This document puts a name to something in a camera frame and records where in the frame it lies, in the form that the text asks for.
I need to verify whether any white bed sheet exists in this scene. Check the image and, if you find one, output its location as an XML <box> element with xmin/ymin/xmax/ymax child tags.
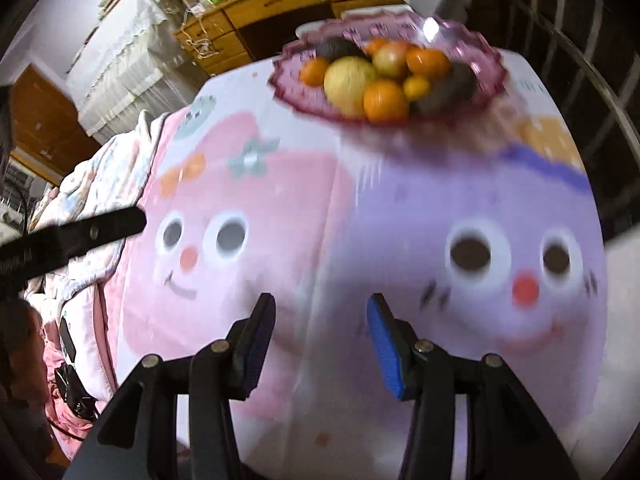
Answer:
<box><xmin>597</xmin><ymin>230</ymin><xmax>640</xmax><ymax>461</ymax></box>

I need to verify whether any yellow brown pear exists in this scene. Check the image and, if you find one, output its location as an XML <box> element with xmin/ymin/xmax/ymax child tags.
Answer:
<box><xmin>323</xmin><ymin>56</ymin><xmax>379</xmax><ymax>119</ymax></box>

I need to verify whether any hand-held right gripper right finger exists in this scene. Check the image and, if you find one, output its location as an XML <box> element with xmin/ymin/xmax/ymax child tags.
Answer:
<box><xmin>366</xmin><ymin>293</ymin><xmax>581</xmax><ymax>480</ymax></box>

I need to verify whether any floral quilt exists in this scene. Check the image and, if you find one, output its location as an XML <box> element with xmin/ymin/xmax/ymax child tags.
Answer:
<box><xmin>27</xmin><ymin>109</ymin><xmax>170</xmax><ymax>303</ymax></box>

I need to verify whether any yellow red apple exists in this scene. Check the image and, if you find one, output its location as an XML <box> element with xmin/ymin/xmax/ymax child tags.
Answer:
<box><xmin>372</xmin><ymin>41</ymin><xmax>415</xmax><ymax>81</ymax></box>

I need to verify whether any white lace covered cabinet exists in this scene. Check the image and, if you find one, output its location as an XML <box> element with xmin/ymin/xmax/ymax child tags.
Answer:
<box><xmin>66</xmin><ymin>0</ymin><xmax>202</xmax><ymax>137</ymax></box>

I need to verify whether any pink cloth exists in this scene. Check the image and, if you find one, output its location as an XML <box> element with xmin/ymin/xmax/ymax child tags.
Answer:
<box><xmin>42</xmin><ymin>305</ymin><xmax>123</xmax><ymax>463</ymax></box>

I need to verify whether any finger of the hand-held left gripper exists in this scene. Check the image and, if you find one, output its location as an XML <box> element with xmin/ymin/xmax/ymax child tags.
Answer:
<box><xmin>0</xmin><ymin>206</ymin><xmax>148</xmax><ymax>287</ymax></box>

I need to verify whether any brown wooden cabinet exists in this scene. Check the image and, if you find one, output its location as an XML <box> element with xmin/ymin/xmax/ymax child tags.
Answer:
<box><xmin>9</xmin><ymin>63</ymin><xmax>103</xmax><ymax>187</ymax></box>

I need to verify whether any dark avocado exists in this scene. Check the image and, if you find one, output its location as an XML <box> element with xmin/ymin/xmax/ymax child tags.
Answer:
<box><xmin>315</xmin><ymin>36</ymin><xmax>367</xmax><ymax>61</ymax></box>

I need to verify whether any blackened banana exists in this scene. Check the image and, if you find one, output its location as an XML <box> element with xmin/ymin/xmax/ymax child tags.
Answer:
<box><xmin>411</xmin><ymin>61</ymin><xmax>478</xmax><ymax>115</ymax></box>

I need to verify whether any pink glass fruit plate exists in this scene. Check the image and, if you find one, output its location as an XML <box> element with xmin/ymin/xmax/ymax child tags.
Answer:
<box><xmin>270</xmin><ymin>12</ymin><xmax>507</xmax><ymax>127</ymax></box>

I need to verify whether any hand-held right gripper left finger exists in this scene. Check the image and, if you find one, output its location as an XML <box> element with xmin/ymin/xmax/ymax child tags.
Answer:
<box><xmin>65</xmin><ymin>292</ymin><xmax>277</xmax><ymax>480</ymax></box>

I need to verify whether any cartoon printed blanket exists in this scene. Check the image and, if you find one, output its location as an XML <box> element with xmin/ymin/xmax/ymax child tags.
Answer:
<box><xmin>106</xmin><ymin>45</ymin><xmax>610</xmax><ymax>468</ymax></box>

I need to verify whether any metal railing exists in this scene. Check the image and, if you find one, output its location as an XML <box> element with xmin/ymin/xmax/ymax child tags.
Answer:
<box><xmin>492</xmin><ymin>0</ymin><xmax>640</xmax><ymax>243</ymax></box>

